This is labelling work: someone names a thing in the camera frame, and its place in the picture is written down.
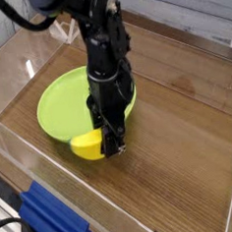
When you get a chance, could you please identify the green round plate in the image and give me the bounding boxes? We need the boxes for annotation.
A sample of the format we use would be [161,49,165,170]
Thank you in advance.
[32,61,141,145]

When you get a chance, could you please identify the blue plastic clamp block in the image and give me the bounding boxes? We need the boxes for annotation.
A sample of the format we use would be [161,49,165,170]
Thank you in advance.
[19,181,91,232]

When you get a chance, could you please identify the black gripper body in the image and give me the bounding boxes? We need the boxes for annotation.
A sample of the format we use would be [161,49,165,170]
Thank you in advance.
[73,0,139,135]

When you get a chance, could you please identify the clear acrylic front wall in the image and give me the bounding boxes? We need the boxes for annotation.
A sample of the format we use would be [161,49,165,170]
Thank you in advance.
[0,122,154,232]

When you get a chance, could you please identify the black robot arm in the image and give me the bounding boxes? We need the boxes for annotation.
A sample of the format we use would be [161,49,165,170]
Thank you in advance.
[0,0,135,157]

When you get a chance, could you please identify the yellow toy banana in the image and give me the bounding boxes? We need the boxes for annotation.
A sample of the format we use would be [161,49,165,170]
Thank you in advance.
[70,128,104,160]

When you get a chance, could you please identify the clear acrylic corner bracket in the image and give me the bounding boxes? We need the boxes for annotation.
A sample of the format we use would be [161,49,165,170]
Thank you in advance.
[49,18,80,45]

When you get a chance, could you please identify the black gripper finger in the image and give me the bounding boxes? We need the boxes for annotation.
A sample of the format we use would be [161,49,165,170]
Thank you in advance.
[101,126,126,158]

